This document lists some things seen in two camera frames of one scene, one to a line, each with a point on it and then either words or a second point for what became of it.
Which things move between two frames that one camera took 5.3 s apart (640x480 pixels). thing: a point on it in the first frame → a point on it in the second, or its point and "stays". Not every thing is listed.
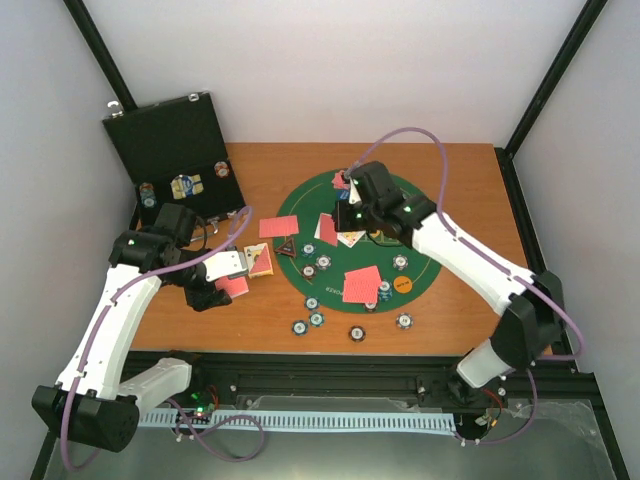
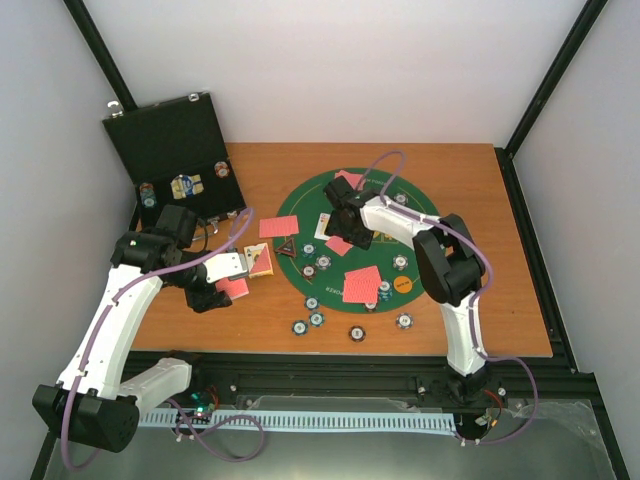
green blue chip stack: [299, 327] stays
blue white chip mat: [323, 262] stays
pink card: [337, 181] → [352, 179]
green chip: [316, 319] stays
